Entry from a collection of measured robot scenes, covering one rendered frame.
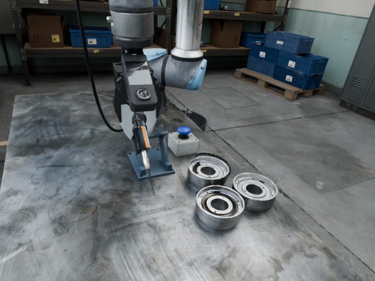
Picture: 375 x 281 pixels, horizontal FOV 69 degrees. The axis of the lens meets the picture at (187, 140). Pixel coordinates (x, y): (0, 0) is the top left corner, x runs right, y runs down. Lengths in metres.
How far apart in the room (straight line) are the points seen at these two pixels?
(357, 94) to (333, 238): 2.62
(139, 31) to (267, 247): 0.47
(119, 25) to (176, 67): 0.51
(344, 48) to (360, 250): 3.53
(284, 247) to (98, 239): 0.37
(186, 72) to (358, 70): 3.43
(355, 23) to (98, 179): 4.55
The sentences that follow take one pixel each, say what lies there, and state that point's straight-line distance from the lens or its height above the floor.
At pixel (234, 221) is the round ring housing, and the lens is 0.59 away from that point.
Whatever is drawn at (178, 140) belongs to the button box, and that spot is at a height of 0.85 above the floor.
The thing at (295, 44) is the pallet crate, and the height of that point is 0.70.
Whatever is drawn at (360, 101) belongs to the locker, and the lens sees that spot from 4.21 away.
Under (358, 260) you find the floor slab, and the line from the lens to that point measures 1.92.
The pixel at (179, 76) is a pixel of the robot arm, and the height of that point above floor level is 0.96.
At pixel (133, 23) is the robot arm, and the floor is 1.18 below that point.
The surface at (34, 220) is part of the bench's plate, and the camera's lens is 0.65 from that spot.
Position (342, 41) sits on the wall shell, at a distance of 4.99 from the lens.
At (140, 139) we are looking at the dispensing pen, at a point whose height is 0.95.
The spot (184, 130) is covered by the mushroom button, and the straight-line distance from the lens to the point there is 0.80.
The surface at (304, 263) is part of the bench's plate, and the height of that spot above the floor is 0.80.
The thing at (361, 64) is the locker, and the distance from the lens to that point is 4.21.
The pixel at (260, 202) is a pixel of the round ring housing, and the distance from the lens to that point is 0.64.
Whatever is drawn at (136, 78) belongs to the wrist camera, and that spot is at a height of 1.09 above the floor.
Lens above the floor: 1.23
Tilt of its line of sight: 29 degrees down
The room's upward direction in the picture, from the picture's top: 6 degrees clockwise
